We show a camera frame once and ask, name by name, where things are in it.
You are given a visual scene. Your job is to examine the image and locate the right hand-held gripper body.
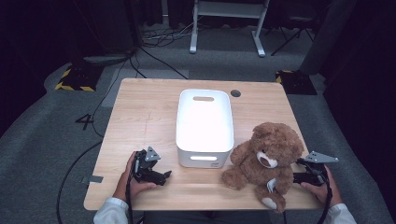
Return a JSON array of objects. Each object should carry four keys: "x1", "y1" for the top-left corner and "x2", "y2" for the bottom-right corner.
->
[{"x1": 299, "y1": 150, "x2": 340, "y2": 188}]

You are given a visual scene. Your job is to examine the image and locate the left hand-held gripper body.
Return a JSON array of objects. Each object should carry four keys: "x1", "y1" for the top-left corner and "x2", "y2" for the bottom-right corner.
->
[{"x1": 132, "y1": 146, "x2": 167, "y2": 187}]

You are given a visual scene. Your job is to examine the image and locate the brown teddy bear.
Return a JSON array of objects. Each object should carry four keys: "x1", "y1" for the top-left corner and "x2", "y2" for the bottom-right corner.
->
[{"x1": 219, "y1": 121, "x2": 305, "y2": 215}]

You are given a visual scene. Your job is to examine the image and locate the white plastic storage box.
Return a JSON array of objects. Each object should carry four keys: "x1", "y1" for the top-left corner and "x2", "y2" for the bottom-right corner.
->
[{"x1": 175, "y1": 88, "x2": 235, "y2": 170}]

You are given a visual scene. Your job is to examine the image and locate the person's left hand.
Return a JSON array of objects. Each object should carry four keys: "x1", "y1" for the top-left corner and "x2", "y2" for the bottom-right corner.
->
[{"x1": 112, "y1": 151, "x2": 158, "y2": 203}]

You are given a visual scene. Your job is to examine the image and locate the person's right hand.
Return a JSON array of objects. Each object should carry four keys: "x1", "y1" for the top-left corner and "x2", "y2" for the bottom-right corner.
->
[{"x1": 300, "y1": 164, "x2": 344, "y2": 208}]

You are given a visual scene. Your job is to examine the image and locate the grey tape piece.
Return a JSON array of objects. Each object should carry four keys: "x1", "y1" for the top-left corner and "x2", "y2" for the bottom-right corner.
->
[{"x1": 78, "y1": 175, "x2": 105, "y2": 185}]

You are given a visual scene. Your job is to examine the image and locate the person's dark trousers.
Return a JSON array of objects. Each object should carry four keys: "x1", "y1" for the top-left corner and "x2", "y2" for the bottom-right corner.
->
[{"x1": 136, "y1": 209, "x2": 273, "y2": 224}]

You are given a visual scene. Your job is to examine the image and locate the black yellow striped floor base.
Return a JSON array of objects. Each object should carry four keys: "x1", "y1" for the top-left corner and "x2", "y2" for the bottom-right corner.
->
[
  {"x1": 54, "y1": 61, "x2": 105, "y2": 93},
  {"x1": 275, "y1": 69, "x2": 318, "y2": 96}
]

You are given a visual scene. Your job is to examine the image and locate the black tripod stand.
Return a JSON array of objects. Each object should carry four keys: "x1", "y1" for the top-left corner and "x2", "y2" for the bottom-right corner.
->
[{"x1": 264, "y1": 14, "x2": 316, "y2": 58}]

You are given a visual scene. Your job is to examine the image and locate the grey curtain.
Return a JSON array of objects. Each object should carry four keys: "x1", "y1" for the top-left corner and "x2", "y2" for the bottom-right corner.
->
[{"x1": 298, "y1": 0, "x2": 358, "y2": 77}]

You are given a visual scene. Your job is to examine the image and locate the right hand-held gripper black cable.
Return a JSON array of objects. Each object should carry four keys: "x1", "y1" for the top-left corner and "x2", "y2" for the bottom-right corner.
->
[{"x1": 315, "y1": 166, "x2": 333, "y2": 224}]

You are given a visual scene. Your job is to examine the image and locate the hand-held gripper black cable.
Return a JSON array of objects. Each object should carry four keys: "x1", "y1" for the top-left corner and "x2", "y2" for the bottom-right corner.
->
[
  {"x1": 124, "y1": 155, "x2": 139, "y2": 224},
  {"x1": 315, "y1": 166, "x2": 333, "y2": 224}
]

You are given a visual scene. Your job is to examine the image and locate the left hand-held gripper black cable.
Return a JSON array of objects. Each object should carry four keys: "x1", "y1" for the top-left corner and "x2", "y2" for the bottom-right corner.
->
[{"x1": 124, "y1": 155, "x2": 139, "y2": 224}]

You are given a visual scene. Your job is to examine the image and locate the thick black floor cable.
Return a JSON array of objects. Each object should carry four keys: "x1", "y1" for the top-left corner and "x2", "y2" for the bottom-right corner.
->
[{"x1": 55, "y1": 139, "x2": 105, "y2": 224}]

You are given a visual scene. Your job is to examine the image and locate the thin black floor cable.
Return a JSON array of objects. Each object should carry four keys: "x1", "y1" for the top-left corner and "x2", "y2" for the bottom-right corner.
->
[{"x1": 91, "y1": 57, "x2": 129, "y2": 138}]

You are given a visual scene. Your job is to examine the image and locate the bundle of floor cables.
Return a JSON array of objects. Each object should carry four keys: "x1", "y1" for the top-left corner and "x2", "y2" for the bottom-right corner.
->
[{"x1": 140, "y1": 15, "x2": 202, "y2": 49}]

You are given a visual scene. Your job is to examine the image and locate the white metal stand frame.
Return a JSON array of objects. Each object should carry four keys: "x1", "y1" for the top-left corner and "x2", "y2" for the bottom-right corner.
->
[{"x1": 189, "y1": 0, "x2": 272, "y2": 59}]

